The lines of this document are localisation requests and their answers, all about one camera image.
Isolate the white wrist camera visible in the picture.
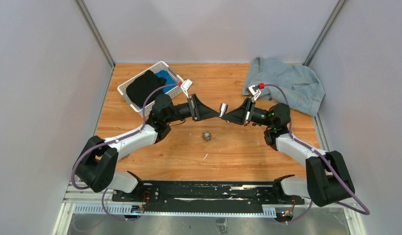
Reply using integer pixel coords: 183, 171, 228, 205
247, 85, 261, 102
179, 79, 193, 99

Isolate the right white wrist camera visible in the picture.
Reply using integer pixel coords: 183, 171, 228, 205
247, 85, 261, 102

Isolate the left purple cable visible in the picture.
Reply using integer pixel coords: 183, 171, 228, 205
71, 82, 185, 222

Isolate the purple cable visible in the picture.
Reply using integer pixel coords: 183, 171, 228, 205
71, 82, 185, 222
259, 83, 371, 225

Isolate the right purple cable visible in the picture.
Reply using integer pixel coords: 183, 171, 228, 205
259, 83, 371, 225

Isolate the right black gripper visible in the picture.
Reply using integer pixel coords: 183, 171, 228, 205
221, 98, 274, 128

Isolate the steel threaded pipe fitting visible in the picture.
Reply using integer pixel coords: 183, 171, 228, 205
202, 131, 212, 141

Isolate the black cloth in basket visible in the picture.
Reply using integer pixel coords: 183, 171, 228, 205
126, 70, 163, 108

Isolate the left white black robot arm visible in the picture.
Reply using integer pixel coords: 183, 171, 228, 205
72, 94, 219, 202

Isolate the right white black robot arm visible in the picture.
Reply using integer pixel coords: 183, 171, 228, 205
219, 98, 355, 207

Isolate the white plastic basket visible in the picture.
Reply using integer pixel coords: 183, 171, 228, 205
118, 61, 184, 117

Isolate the chrome water faucet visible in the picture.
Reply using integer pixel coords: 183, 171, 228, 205
219, 103, 228, 118

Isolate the grey-blue denim garment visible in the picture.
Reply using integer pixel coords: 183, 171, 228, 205
242, 57, 325, 117

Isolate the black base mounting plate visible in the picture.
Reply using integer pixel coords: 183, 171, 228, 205
112, 180, 305, 215

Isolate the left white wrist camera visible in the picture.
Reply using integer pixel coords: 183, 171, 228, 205
179, 79, 193, 99

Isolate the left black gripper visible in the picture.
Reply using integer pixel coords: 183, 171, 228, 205
166, 94, 220, 124

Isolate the blue cloth in basket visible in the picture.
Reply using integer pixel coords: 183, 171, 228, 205
155, 70, 176, 94

